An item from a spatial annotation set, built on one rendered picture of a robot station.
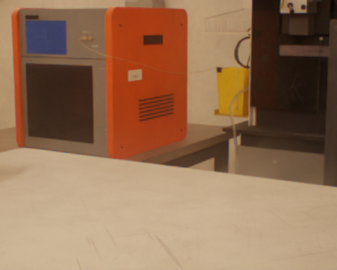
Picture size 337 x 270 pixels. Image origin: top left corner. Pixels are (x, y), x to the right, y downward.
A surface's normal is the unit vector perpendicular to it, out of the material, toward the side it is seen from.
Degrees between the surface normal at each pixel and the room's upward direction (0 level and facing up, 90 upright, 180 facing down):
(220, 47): 90
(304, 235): 0
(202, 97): 90
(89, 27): 90
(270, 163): 90
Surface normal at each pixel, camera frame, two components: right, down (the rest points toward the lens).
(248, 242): 0.00, -0.99
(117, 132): 0.86, 0.09
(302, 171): -0.51, 0.15
